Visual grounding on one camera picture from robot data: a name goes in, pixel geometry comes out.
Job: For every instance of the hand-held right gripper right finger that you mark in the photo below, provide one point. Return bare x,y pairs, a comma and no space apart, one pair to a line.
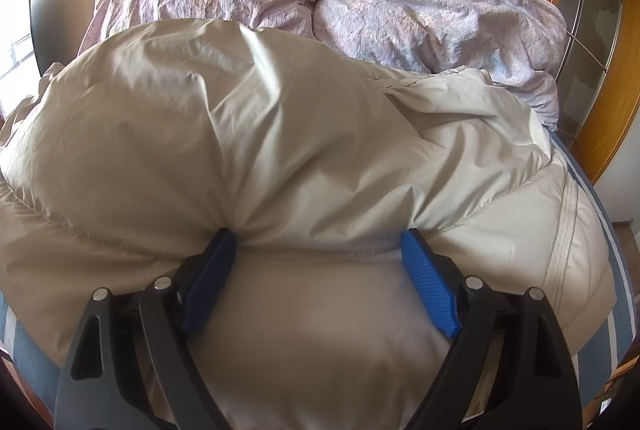
432,290

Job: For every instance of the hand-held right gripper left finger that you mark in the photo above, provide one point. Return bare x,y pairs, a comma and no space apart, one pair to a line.
210,280

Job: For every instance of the beige puffer jacket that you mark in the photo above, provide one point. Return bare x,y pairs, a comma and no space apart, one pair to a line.
250,149

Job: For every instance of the blue striped bed sheet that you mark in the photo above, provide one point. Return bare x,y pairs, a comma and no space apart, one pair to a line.
595,210

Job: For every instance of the pink floral duvet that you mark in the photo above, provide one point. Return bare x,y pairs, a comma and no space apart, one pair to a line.
400,9

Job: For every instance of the window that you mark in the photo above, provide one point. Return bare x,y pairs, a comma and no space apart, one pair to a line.
20,54

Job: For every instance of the wooden framed glass door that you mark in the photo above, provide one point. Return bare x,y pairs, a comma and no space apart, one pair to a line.
595,9

